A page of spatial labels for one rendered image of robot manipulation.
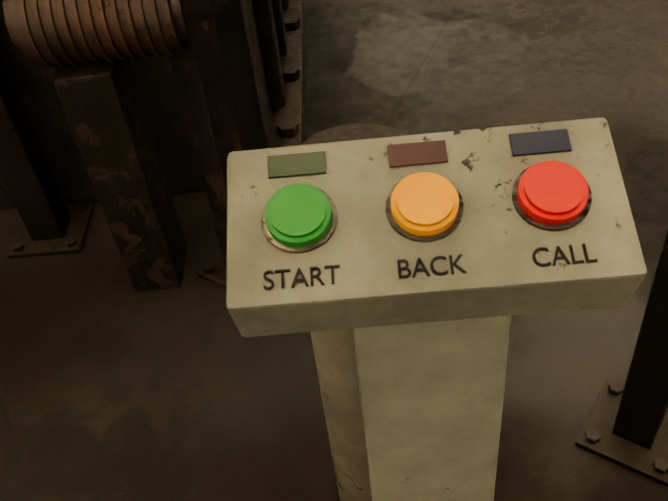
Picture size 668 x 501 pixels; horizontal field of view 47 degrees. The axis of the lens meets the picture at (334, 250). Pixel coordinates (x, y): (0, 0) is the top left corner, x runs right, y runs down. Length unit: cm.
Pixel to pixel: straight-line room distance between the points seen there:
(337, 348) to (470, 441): 18
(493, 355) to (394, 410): 8
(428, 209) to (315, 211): 7
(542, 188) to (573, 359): 72
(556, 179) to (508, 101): 120
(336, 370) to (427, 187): 33
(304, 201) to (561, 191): 15
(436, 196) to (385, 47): 143
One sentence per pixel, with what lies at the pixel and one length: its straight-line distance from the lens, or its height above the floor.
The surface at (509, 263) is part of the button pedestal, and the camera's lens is 45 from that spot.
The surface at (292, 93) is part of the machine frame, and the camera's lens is 160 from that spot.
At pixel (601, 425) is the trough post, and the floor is 1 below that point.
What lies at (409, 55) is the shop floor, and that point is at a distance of 183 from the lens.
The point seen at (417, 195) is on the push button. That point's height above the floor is 61.
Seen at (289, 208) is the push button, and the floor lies 61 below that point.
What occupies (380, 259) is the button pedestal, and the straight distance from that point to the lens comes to 45.
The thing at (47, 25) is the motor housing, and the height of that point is 48.
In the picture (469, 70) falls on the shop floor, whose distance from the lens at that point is 177.
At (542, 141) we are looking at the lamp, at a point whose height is 61.
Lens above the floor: 90
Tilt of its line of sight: 43 degrees down
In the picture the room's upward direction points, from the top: 7 degrees counter-clockwise
